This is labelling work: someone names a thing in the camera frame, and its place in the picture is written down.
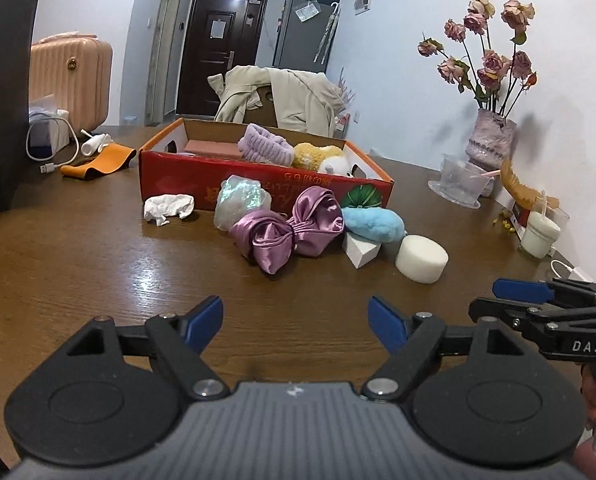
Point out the grey refrigerator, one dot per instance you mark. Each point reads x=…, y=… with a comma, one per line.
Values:
x=298, y=42

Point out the blue fluffy puff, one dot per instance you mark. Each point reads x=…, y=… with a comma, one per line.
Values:
x=372, y=224

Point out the white round sponge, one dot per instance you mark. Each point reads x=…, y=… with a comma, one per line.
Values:
x=420, y=260

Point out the small white handheld device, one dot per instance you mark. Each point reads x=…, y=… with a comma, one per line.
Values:
x=94, y=144

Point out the yellow plush toy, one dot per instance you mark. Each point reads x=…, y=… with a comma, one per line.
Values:
x=318, y=157

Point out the paper sheet on door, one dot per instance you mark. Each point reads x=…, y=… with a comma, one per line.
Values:
x=217, y=29

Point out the clear plastic cup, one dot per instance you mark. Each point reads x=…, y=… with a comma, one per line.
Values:
x=457, y=185

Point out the white wedge sponge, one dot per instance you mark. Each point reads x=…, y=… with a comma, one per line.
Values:
x=360, y=252

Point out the dark brown entrance door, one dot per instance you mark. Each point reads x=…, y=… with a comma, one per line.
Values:
x=203, y=75

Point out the purple fuzzy headband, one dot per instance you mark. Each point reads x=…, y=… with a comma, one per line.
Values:
x=265, y=145

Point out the pink glass vase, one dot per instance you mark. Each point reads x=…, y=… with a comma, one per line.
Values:
x=492, y=140

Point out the pink and yellow sponge block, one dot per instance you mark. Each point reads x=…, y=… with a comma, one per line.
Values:
x=210, y=149

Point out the iridescent plastic packet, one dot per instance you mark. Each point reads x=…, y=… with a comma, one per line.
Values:
x=240, y=200

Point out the dried pink roses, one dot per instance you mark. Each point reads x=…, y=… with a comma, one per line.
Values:
x=492, y=67

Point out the light wooden door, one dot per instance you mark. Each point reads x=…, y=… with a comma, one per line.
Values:
x=163, y=50

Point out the orange pouch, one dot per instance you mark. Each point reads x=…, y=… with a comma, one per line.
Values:
x=103, y=160

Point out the white folded umbrella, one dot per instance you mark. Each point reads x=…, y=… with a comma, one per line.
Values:
x=326, y=35

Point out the small red carton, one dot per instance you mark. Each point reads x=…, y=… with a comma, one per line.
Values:
x=517, y=217

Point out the black paper bag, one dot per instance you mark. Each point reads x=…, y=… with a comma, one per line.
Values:
x=3, y=110

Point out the white box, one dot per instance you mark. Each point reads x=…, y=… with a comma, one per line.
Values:
x=48, y=132

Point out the purple satin bow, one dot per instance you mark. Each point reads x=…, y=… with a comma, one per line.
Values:
x=278, y=235

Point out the orange comb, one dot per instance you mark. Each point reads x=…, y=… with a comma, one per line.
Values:
x=520, y=187

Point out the beige jacket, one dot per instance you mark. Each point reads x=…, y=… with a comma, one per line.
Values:
x=298, y=95

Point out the white cup with straw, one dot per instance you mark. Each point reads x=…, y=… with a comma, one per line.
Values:
x=540, y=235

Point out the person's right hand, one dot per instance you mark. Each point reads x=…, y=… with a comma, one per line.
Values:
x=592, y=395

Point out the clear plastic bag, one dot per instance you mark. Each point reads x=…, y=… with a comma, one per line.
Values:
x=308, y=11

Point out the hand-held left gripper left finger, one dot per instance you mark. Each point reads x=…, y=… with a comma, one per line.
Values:
x=205, y=322

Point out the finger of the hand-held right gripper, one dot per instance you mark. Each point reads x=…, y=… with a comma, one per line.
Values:
x=520, y=289
x=497, y=309

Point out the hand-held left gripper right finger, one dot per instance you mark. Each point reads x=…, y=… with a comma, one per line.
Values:
x=385, y=322

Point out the red cardboard box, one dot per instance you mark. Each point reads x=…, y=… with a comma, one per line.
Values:
x=188, y=180

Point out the crumpled white tissue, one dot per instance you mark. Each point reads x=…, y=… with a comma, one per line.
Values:
x=170, y=207

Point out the pink suitcase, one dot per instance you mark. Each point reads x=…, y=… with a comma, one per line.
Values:
x=73, y=75

